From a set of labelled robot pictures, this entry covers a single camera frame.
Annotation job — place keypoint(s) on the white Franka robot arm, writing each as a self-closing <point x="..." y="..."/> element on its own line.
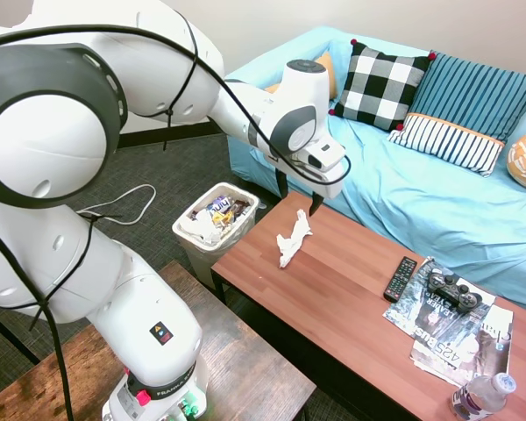
<point x="48" y="144"/>

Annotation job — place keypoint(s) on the white tissue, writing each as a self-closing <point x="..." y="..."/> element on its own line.
<point x="293" y="240"/>

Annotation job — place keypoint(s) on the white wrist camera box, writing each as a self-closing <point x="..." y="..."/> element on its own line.
<point x="326" y="153"/>

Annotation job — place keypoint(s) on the blue snack wrapper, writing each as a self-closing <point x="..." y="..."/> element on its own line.
<point x="221" y="206"/>

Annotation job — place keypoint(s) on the white plastic trash bin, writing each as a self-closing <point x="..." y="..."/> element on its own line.
<point x="215" y="228"/>

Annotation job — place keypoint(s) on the dark rustic wooden table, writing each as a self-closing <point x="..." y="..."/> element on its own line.
<point x="166" y="377"/>

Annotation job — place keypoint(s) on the black game controller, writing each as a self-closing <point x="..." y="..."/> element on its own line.
<point x="453" y="291"/>

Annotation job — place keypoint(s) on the black and white business magazine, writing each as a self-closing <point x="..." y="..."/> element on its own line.
<point x="434" y="316"/>

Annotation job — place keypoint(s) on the black white checkered pillow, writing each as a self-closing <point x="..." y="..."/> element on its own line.
<point x="383" y="87"/>

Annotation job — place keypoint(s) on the crumpled white paper trash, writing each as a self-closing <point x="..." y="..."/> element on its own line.
<point x="201" y="230"/>

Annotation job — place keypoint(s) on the teal striped pillow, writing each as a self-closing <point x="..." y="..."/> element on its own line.
<point x="473" y="96"/>

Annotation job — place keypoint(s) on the clear plastic water bottle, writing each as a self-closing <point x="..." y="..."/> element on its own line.
<point x="482" y="397"/>

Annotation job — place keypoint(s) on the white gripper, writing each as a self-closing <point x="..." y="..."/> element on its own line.
<point x="309" y="173"/>

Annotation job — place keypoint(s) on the red-brown wooden coffee table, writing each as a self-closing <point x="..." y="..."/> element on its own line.
<point x="377" y="316"/>

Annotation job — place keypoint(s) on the navy white striped pillow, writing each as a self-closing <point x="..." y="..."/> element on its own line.
<point x="447" y="142"/>

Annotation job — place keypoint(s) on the light blue covered sofa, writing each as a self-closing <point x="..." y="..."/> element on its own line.
<point x="421" y="184"/>

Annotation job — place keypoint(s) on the white magazine with photo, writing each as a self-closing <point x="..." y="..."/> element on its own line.
<point x="473" y="351"/>

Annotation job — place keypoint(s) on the black remote control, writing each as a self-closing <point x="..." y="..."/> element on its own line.
<point x="400" y="279"/>

